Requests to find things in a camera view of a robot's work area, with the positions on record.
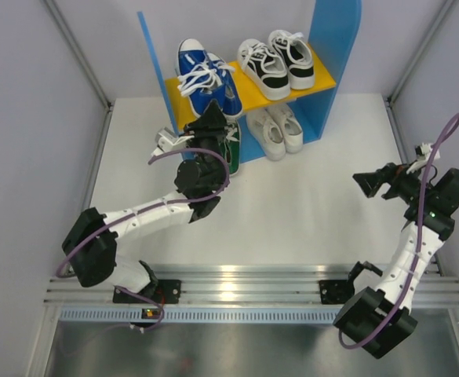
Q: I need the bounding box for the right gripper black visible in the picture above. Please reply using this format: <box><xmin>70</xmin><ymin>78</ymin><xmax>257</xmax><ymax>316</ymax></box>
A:
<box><xmin>354</xmin><ymin>159</ymin><xmax>435</xmax><ymax>205</ymax></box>

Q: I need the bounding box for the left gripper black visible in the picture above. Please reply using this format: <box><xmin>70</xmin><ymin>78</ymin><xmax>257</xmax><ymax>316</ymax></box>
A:
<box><xmin>178</xmin><ymin>100</ymin><xmax>230</xmax><ymax>188</ymax></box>

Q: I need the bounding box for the blue sneaker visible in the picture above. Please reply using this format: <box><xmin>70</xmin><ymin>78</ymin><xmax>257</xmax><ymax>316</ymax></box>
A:
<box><xmin>208</xmin><ymin>53</ymin><xmax>243</xmax><ymax>119</ymax></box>
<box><xmin>176</xmin><ymin>38</ymin><xmax>226</xmax><ymax>118</ymax></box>

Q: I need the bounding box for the green sneaker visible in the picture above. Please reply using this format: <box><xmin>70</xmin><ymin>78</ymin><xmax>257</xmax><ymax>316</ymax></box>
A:
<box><xmin>223</xmin><ymin>120</ymin><xmax>241</xmax><ymax>175</ymax></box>

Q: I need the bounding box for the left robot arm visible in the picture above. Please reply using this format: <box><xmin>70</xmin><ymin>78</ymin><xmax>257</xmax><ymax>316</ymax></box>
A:
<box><xmin>62</xmin><ymin>101</ymin><xmax>230</xmax><ymax>303</ymax></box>

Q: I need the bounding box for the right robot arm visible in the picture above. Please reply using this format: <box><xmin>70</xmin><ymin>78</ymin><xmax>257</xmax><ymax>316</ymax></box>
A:
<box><xmin>319</xmin><ymin>163</ymin><xmax>459</xmax><ymax>359</ymax></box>

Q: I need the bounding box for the blue and yellow shoe shelf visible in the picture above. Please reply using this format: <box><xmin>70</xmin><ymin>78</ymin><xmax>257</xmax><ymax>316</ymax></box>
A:
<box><xmin>137</xmin><ymin>0</ymin><xmax>362</xmax><ymax>164</ymax></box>

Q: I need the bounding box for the black white sneaker left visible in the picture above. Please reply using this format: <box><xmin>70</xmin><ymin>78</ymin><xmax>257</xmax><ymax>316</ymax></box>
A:
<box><xmin>237</xmin><ymin>38</ymin><xmax>290</xmax><ymax>101</ymax></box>

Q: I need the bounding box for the black white sneaker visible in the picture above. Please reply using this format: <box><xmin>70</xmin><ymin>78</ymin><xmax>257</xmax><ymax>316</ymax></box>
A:
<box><xmin>268</xmin><ymin>30</ymin><xmax>315</xmax><ymax>90</ymax></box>
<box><xmin>237</xmin><ymin>38</ymin><xmax>290</xmax><ymax>101</ymax></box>

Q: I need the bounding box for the black white sneaker right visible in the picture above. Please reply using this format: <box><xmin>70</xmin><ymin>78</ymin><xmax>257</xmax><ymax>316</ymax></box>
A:
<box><xmin>268</xmin><ymin>30</ymin><xmax>315</xmax><ymax>90</ymax></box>

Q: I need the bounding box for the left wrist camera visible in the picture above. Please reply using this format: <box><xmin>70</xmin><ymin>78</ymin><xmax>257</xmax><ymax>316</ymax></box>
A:
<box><xmin>151</xmin><ymin>128</ymin><xmax>190</xmax><ymax>157</ymax></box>

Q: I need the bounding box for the aluminium frame post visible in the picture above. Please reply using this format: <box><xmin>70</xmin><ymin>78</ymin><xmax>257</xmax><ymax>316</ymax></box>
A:
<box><xmin>386</xmin><ymin>0</ymin><xmax>458</xmax><ymax>108</ymax></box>
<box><xmin>42</xmin><ymin>0</ymin><xmax>111</xmax><ymax>111</ymax></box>

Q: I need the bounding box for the aluminium mounting rail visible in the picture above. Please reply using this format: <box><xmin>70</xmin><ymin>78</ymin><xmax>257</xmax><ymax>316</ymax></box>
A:
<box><xmin>42</xmin><ymin>253</ymin><xmax>459</xmax><ymax>309</ymax></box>

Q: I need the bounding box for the left aluminium frame post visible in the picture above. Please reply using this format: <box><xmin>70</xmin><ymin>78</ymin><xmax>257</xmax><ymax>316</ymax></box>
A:
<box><xmin>42</xmin><ymin>0</ymin><xmax>111</xmax><ymax>111</ymax></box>

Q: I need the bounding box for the slotted cable duct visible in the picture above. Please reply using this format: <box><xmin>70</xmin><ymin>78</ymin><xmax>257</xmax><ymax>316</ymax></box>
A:
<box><xmin>59</xmin><ymin>306</ymin><xmax>339</xmax><ymax>324</ymax></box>

